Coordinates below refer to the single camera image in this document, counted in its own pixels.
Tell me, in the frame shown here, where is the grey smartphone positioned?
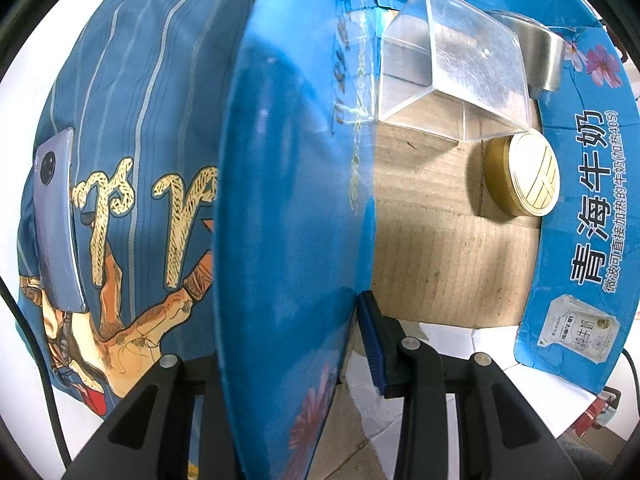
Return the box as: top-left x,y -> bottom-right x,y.
32,128 -> 88,313

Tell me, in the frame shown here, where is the blue cardboard milk box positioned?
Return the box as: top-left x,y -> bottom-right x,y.
214,0 -> 639,479

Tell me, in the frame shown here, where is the black cable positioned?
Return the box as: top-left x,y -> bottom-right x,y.
0,276 -> 74,468

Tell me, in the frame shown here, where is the gold round tin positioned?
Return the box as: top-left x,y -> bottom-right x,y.
485,130 -> 561,218

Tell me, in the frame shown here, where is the silver round tin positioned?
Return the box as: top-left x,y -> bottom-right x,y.
488,10 -> 565,100

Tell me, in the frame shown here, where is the clear acrylic box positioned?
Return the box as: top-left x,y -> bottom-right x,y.
378,0 -> 532,143

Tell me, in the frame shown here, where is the blue striped bed cover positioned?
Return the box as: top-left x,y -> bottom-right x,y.
17,0 -> 255,417

